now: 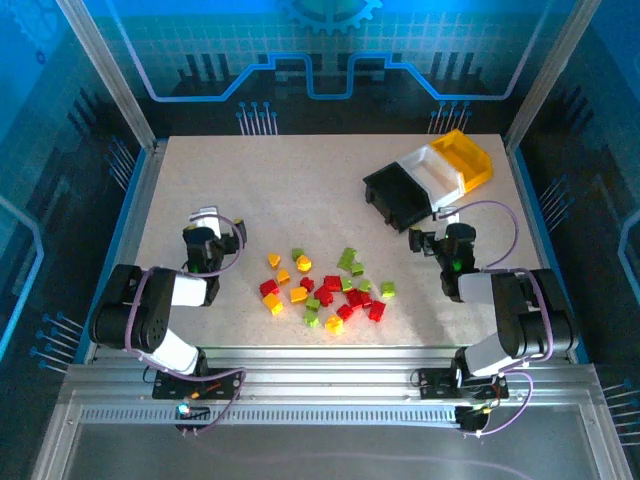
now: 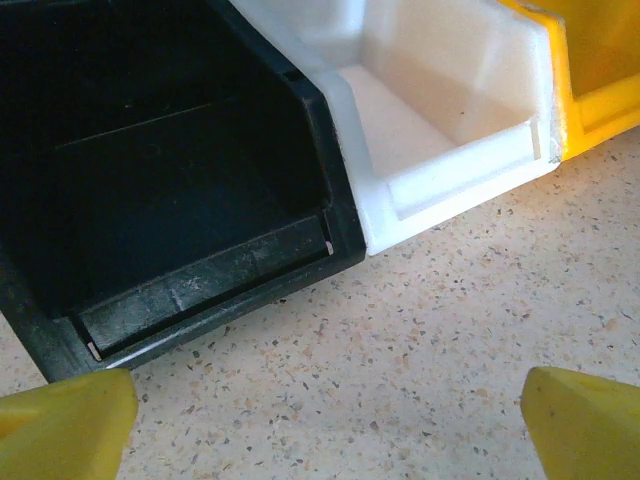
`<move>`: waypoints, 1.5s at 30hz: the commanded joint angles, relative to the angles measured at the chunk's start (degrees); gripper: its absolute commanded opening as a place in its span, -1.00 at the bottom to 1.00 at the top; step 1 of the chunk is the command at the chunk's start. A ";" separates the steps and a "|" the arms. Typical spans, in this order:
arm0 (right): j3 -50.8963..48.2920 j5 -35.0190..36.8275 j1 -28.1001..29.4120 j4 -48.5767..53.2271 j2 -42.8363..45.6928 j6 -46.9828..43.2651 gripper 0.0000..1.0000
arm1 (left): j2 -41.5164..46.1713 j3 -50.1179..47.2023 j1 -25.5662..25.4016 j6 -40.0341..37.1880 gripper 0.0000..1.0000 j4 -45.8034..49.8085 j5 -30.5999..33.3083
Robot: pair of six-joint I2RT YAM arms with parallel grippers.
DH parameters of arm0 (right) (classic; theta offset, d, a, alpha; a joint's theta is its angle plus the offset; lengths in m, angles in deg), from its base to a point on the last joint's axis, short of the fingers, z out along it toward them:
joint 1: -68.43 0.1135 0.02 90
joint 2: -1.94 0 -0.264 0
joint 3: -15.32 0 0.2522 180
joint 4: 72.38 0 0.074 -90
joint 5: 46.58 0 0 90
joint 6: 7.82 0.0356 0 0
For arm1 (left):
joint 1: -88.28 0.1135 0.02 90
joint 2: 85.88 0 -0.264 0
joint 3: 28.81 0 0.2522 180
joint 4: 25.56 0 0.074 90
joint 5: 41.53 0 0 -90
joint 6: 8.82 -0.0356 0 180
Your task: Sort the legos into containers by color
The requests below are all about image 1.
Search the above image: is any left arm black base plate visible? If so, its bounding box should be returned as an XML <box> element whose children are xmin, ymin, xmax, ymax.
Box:
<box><xmin>152</xmin><ymin>367</ymin><xmax>245</xmax><ymax>401</ymax></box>

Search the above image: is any aluminium side rail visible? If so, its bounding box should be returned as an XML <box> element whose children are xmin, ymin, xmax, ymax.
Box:
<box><xmin>504</xmin><ymin>139</ymin><xmax>591</xmax><ymax>364</ymax></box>
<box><xmin>82</xmin><ymin>142</ymin><xmax>169</xmax><ymax>364</ymax></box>

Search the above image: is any yellow plastic bin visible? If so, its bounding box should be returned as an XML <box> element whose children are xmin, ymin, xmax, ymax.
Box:
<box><xmin>430</xmin><ymin>128</ymin><xmax>495</xmax><ymax>194</ymax></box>

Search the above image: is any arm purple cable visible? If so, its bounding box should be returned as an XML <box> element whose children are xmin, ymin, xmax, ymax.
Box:
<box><xmin>127</xmin><ymin>214</ymin><xmax>249</xmax><ymax>436</ymax></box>
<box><xmin>435</xmin><ymin>199</ymin><xmax>556</xmax><ymax>439</ymax></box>

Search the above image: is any grey framed panel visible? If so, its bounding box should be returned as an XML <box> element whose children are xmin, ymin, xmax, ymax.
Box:
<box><xmin>29</xmin><ymin>399</ymin><xmax>634</xmax><ymax>480</ymax></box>

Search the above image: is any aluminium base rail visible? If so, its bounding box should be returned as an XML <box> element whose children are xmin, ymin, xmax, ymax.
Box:
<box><xmin>64</xmin><ymin>346</ymin><xmax>601</xmax><ymax>404</ymax></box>

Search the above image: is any grey slotted cable duct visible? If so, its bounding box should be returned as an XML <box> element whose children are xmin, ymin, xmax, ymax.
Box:
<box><xmin>79</xmin><ymin>405</ymin><xmax>461</xmax><ymax>427</ymax></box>

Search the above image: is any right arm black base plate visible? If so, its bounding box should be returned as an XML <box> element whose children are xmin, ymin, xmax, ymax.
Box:
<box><xmin>417</xmin><ymin>367</ymin><xmax>510</xmax><ymax>401</ymax></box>

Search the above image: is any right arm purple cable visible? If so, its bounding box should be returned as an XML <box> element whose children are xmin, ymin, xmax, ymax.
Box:
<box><xmin>435</xmin><ymin>199</ymin><xmax>556</xmax><ymax>439</ymax></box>

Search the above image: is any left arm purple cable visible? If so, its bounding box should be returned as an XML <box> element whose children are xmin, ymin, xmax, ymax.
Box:
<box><xmin>127</xmin><ymin>214</ymin><xmax>249</xmax><ymax>436</ymax></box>

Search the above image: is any black plastic bin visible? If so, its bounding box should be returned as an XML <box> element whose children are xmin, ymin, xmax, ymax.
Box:
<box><xmin>362</xmin><ymin>162</ymin><xmax>435</xmax><ymax>235</ymax></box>

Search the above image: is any white plastic bin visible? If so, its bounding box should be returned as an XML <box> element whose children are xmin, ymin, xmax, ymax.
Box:
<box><xmin>397</xmin><ymin>144</ymin><xmax>467</xmax><ymax>212</ymax></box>

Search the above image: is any aluminium frame post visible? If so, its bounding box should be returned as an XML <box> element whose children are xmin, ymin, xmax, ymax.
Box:
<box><xmin>54</xmin><ymin>0</ymin><xmax>160</xmax><ymax>153</ymax></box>
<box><xmin>503</xmin><ymin>0</ymin><xmax>604</xmax><ymax>151</ymax></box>

